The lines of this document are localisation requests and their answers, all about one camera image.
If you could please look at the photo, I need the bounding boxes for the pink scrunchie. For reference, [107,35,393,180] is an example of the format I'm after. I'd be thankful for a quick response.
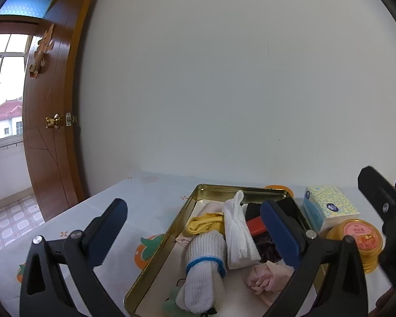
[245,261,295,307]

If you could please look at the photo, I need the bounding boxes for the black wristband red logo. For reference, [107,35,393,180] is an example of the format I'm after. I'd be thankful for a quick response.
[244,197,306,235]

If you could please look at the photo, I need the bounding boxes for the white knit gloves bundle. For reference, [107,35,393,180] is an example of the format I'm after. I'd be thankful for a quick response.
[176,230,227,314]

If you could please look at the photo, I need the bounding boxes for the yellow cloth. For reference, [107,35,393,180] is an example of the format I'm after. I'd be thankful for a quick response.
[182,213,224,237]

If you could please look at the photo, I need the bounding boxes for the pink cloth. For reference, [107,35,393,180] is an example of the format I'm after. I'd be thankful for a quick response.
[176,201,224,248]

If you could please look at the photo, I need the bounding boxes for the purple scrunchie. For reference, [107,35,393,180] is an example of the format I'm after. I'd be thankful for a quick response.
[253,232,282,263]

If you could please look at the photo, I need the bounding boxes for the gold round tin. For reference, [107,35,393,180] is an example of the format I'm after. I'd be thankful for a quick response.
[327,219,383,274]

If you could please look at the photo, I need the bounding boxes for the yellow blue tissue pack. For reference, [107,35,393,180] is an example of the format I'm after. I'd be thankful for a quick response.
[303,186,360,233]

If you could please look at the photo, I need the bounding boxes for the gold rectangular tin tray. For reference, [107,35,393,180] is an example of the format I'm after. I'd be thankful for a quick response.
[124,184,290,316]

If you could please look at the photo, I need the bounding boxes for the brown wooden door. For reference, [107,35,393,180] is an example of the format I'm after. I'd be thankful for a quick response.
[23,0,92,220]

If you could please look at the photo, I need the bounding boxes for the persimmon print tablecloth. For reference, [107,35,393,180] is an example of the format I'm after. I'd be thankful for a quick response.
[0,170,396,317]

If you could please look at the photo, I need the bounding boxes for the brass door knob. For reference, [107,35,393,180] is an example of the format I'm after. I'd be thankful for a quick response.
[45,113,61,129]

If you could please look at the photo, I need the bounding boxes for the gold door ornament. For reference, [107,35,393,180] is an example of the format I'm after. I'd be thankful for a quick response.
[29,24,55,79]

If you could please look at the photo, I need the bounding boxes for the window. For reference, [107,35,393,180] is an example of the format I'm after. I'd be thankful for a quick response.
[0,0,55,250]

